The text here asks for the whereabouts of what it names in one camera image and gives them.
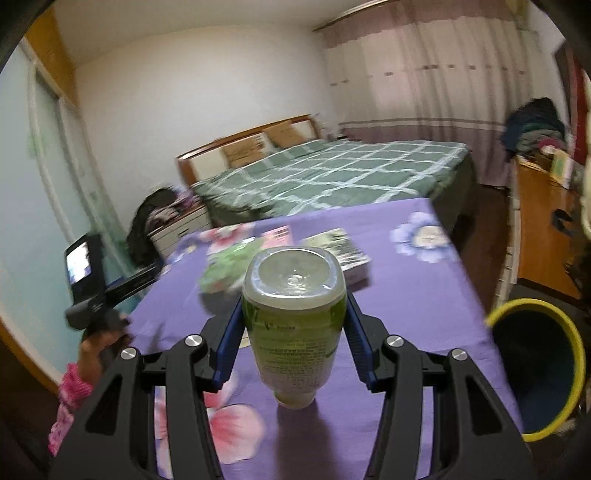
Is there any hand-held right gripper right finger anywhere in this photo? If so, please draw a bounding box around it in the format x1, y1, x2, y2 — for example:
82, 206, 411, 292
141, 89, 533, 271
344, 291, 525, 480

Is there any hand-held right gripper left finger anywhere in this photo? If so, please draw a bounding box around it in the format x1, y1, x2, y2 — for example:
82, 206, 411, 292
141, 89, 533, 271
48, 300, 245, 480

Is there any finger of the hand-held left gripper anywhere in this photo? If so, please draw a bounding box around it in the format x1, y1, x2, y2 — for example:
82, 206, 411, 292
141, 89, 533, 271
108, 264, 161, 302

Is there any green label plastic bottle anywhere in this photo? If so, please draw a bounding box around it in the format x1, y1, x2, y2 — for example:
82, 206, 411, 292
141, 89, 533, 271
242, 247, 348, 409

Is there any floral print box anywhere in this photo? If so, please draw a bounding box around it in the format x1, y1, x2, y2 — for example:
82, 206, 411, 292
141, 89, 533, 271
300, 228, 371, 289

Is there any yellow rimmed trash bin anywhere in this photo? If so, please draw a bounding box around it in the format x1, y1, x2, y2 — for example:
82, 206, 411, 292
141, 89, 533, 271
485, 298, 587, 444

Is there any person's left hand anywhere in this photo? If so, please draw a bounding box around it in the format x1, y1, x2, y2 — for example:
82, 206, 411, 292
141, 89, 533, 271
78, 314, 132, 384

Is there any dark jacket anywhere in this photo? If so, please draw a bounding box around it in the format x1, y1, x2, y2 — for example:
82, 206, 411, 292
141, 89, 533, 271
127, 187, 178, 268

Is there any white nightstand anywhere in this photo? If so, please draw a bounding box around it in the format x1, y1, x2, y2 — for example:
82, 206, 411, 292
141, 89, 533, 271
148, 203, 215, 259

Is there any purple floral tablecloth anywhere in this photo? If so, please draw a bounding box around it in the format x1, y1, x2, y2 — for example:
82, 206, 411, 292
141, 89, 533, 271
124, 198, 527, 480

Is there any pile of small clothes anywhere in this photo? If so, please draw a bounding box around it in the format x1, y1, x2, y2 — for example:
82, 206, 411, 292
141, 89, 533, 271
154, 189, 204, 220

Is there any glass sliding wardrobe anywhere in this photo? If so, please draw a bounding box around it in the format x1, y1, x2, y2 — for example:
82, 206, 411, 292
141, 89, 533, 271
0, 9, 134, 379

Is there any wooden bed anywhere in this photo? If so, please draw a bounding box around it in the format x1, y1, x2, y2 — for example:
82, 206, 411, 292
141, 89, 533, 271
177, 114, 476, 222

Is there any brown pillow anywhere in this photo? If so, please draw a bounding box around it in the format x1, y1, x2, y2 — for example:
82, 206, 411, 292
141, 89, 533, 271
263, 122, 319, 148
223, 138, 269, 168

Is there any green plaid duvet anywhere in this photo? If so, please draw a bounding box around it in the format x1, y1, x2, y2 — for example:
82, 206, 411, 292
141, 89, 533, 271
191, 140, 472, 217

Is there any wooden low cabinet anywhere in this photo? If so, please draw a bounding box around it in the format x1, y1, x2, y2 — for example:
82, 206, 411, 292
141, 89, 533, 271
505, 157, 583, 301

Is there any dark patterned garment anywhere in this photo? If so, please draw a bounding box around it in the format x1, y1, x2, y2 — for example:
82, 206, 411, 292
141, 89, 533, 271
563, 249, 591, 305

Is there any green framed card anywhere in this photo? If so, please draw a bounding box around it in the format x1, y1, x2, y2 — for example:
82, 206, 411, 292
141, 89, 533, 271
551, 152, 573, 188

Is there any white puffer jacket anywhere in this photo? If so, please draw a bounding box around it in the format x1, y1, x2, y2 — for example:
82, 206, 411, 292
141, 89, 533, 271
577, 171, 591, 241

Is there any pink and white curtain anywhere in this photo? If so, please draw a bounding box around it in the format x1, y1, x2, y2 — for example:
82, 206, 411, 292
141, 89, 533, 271
314, 0, 532, 185

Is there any pile of dark clothes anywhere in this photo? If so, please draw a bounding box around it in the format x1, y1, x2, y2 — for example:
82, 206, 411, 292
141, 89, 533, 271
502, 97, 571, 160

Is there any black strap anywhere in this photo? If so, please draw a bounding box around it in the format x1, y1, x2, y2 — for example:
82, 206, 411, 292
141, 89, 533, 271
551, 210, 575, 234

